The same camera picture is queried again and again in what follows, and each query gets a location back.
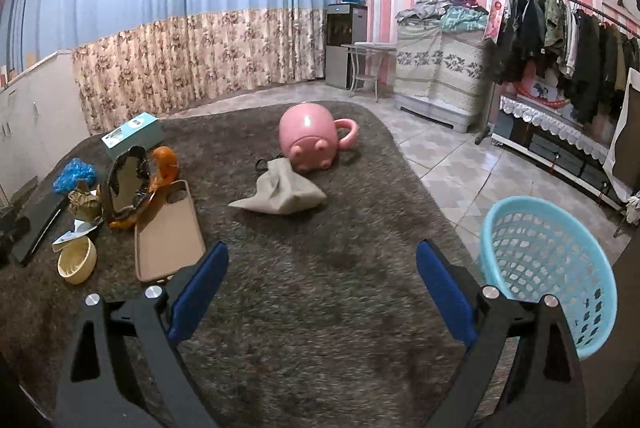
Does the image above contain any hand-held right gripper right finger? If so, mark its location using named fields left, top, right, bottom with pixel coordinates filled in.
left=416, top=239, right=588, bottom=428

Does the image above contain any low dark tv cabinet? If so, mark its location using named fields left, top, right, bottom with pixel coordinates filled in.
left=491, top=92, right=626, bottom=209

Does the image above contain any white framed panel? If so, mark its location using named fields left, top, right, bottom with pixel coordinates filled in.
left=602, top=68, right=640, bottom=204

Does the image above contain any teal tissue box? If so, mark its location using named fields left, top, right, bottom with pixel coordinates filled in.
left=101, top=112, right=164, bottom=161

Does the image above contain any black flat case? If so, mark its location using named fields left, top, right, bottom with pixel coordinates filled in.
left=10, top=193, right=68, bottom=265

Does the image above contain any brown wrapper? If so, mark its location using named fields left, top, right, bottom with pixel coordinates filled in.
left=67, top=188, right=103, bottom=224

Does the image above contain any pile of folded clothes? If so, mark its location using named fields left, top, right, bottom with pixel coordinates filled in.
left=395, top=0, right=490, bottom=34

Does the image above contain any round beige bowl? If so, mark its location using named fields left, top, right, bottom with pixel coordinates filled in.
left=56, top=235, right=97, bottom=285

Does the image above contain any blue crumpled plastic cover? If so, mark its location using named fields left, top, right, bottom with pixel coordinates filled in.
left=52, top=158, right=97, bottom=195

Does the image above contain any pink hanging bag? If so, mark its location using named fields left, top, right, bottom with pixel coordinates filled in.
left=482, top=0, right=508, bottom=44

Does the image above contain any beige phone case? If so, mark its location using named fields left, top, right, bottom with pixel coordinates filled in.
left=134, top=179, right=207, bottom=284

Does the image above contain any patterned cloth covered cabinet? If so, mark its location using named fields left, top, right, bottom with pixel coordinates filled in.
left=393, top=21, right=493, bottom=133

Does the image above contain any light blue plastic basket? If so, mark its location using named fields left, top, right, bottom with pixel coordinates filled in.
left=480, top=197, right=618, bottom=361

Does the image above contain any beige cloth pouch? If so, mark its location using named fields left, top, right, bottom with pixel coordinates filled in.
left=228, top=157, right=328, bottom=215

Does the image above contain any brown shaggy rug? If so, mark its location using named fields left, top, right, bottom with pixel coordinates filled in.
left=0, top=101, right=506, bottom=428

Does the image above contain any orange fruit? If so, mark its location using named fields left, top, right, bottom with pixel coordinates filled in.
left=150, top=147, right=180, bottom=189

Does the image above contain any grey water dispenser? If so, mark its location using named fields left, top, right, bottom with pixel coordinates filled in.
left=325, top=2, right=368, bottom=90

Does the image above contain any white low cabinet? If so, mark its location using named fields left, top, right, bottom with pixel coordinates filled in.
left=0, top=51, right=91, bottom=199

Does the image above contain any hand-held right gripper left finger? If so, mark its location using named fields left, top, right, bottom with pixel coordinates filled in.
left=55, top=241, right=230, bottom=428

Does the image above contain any white paper scrap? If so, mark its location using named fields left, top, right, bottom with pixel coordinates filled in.
left=51, top=218, right=98, bottom=251

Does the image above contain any colourful toy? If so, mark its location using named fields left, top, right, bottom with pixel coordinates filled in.
left=517, top=76, right=571, bottom=109

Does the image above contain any white lace cloth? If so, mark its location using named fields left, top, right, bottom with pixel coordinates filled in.
left=500, top=94, right=611, bottom=164

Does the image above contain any orange snack wrapper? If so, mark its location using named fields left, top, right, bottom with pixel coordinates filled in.
left=99, top=145, right=166, bottom=229

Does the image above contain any small white table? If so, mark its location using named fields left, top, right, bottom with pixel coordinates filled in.
left=341, top=42, right=397, bottom=102

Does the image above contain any row of hanging clothes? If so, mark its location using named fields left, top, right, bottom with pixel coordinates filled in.
left=492, top=0, right=640, bottom=124

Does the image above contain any pink pig-shaped cup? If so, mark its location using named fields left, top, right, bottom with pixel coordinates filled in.
left=278, top=104, right=360, bottom=173

